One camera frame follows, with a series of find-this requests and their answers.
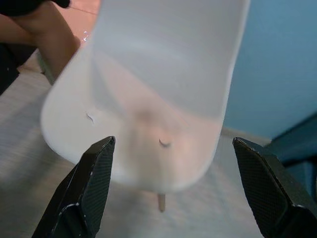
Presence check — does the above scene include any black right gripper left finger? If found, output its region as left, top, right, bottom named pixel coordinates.
left=31, top=135, right=116, bottom=238

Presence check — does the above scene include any dark blue bed frame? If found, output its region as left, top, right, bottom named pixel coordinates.
left=269, top=113, right=317, bottom=199

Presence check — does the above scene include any white plastic chair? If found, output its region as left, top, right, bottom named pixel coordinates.
left=41, top=0, right=251, bottom=214

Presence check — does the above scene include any pale green furniture leg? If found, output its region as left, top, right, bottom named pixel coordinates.
left=37, top=49, right=56, bottom=85

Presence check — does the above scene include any black furniture piece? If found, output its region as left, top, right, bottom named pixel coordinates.
left=0, top=42, right=35, bottom=96

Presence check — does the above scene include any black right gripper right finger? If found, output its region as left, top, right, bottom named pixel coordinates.
left=232, top=137, right=317, bottom=238

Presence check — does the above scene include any person with bare legs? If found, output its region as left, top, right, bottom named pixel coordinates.
left=0, top=0, right=81, bottom=75

